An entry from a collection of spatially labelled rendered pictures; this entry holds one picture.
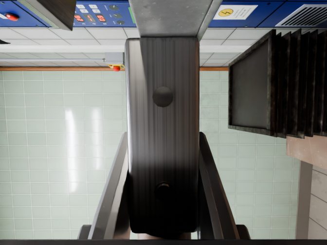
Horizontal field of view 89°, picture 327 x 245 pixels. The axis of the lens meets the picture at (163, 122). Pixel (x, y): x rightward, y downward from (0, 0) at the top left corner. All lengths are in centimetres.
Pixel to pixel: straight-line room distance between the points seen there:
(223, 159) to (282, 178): 51
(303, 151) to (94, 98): 130
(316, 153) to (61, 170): 159
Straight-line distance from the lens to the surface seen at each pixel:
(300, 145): 96
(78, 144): 148
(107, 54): 104
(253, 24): 74
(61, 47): 105
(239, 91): 72
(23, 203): 187
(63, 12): 44
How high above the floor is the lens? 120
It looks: level
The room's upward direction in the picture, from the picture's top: 90 degrees counter-clockwise
